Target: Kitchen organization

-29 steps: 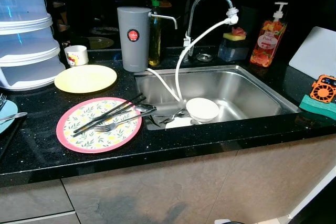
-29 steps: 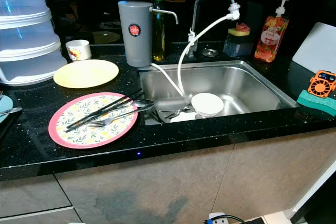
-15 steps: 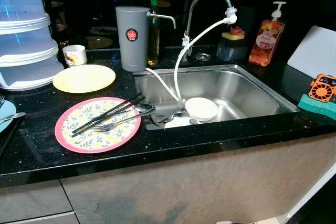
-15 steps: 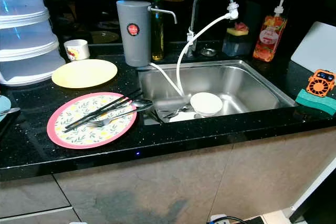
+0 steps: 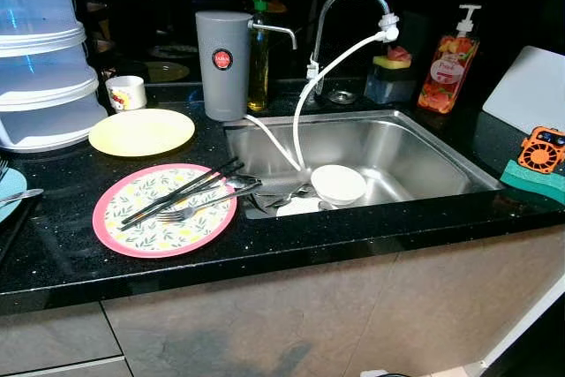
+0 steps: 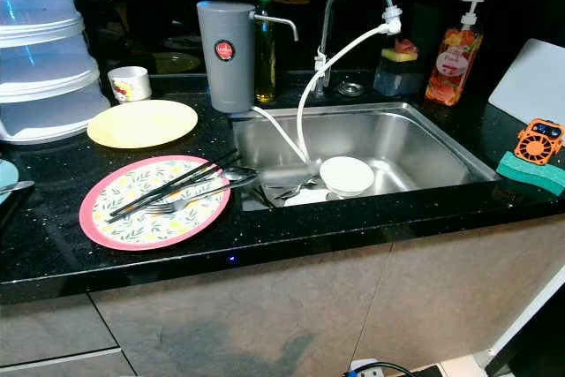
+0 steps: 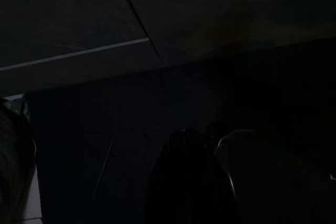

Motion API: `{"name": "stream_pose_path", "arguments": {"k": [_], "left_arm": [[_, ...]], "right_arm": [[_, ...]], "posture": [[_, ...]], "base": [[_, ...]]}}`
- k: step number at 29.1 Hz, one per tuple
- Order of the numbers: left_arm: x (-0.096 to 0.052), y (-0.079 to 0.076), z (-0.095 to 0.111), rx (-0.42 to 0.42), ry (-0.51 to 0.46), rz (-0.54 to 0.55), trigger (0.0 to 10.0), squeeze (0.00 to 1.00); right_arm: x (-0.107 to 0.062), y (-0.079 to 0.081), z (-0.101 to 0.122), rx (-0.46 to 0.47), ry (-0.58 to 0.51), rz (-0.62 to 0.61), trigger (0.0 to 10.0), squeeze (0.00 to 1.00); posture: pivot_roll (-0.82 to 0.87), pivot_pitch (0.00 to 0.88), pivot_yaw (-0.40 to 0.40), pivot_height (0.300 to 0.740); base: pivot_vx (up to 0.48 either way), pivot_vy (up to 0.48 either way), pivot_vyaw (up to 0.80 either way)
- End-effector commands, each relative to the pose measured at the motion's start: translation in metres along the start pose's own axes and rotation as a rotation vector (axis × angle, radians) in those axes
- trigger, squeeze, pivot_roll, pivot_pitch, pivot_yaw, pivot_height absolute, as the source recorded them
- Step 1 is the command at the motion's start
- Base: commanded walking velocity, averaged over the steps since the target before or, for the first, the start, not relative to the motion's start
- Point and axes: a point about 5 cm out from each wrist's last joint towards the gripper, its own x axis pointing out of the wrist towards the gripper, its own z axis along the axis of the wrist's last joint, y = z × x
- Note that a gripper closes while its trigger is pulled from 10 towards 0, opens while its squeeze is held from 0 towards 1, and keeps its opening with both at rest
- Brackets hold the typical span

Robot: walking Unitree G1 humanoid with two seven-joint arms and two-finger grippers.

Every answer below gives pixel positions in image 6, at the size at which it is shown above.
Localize chrome faucet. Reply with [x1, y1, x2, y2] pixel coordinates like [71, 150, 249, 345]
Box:
[315, 0, 398, 95]

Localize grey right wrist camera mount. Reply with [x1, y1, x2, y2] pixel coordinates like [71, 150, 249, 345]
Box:
[349, 358, 385, 377]

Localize white printed mug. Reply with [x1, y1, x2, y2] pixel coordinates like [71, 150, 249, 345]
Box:
[108, 65, 153, 104]

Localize green capped oil bottle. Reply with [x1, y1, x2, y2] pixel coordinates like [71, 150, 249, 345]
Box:
[252, 0, 277, 104]

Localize teal plate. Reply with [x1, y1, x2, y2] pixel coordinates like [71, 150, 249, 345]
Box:
[0, 159, 20, 197]

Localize white cutting board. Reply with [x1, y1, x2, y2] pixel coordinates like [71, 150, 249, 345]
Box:
[488, 39, 565, 126]

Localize white hose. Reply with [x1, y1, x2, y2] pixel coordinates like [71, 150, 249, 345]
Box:
[252, 6, 403, 166]

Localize white bowl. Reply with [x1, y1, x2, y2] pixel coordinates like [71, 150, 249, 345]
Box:
[319, 156, 376, 199]

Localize yellow plate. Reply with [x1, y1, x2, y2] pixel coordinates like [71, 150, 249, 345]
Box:
[87, 100, 199, 150]

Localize orange soap pump bottle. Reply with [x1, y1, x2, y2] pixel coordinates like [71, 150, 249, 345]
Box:
[425, 0, 486, 108]

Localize silver spoon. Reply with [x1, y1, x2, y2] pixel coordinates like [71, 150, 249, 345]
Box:
[0, 180, 36, 197]
[185, 166, 259, 185]

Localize green sponge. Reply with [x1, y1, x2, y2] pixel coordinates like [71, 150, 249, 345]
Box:
[496, 151, 565, 197]

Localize silver fork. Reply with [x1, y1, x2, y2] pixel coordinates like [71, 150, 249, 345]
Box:
[146, 176, 255, 215]
[272, 177, 321, 201]

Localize white square dish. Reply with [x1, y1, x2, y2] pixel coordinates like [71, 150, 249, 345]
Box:
[284, 188, 336, 208]

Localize grey sponge holder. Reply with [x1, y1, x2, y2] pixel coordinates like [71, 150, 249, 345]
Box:
[373, 59, 425, 98]

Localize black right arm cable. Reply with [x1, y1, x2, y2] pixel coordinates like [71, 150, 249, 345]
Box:
[349, 361, 442, 377]

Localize stacked white plastic containers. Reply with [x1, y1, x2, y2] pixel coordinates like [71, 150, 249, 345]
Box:
[0, 0, 111, 145]

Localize grey water filter canister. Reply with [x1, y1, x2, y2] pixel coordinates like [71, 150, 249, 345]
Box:
[197, 1, 299, 115]

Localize yellow sponge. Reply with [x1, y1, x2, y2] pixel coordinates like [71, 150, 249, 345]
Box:
[380, 49, 419, 63]

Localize orange mini fan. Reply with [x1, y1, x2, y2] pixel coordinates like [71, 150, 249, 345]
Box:
[514, 118, 564, 166]

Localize stainless steel sink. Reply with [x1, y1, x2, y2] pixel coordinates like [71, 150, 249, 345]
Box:
[232, 102, 500, 212]

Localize floral plate with pink rim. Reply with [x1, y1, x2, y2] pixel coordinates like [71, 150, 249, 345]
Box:
[79, 155, 231, 252]

